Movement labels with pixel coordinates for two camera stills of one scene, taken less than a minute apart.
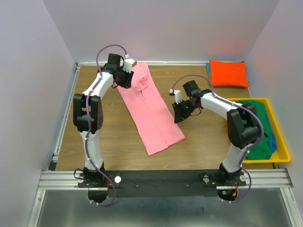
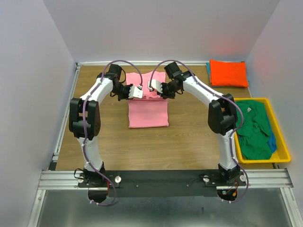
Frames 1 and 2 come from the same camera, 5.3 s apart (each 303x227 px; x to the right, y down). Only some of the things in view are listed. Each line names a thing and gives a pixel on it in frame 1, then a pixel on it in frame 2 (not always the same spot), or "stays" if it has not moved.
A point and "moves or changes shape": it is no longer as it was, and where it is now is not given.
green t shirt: (262, 150) stays
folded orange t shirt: (228, 74) stays
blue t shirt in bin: (271, 142) stays
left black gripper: (127, 83) to (125, 97)
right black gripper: (179, 115) to (164, 95)
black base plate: (154, 184) stays
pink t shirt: (157, 127) moves or changes shape
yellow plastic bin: (282, 154) stays
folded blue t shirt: (208, 67) stays
